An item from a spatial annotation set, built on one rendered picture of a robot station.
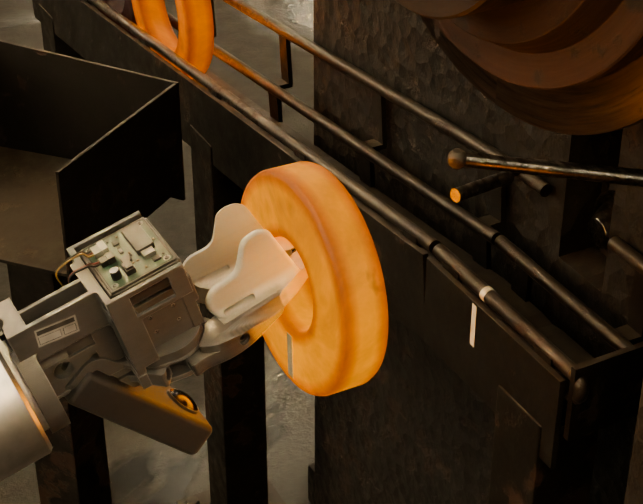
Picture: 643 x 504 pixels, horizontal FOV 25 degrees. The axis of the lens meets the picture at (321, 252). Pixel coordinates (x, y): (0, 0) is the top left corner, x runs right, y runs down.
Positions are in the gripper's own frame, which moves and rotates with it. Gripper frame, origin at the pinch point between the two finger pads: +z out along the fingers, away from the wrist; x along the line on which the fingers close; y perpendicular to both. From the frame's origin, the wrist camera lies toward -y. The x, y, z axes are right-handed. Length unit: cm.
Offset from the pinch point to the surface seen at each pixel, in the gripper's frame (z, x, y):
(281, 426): 10, 77, -91
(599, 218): 26.3, 6.6, -17.2
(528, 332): 14.8, 0.5, -17.8
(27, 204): -10, 55, -22
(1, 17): 19, 237, -92
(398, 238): 13.7, 18.7, -19.0
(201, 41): 17, 69, -23
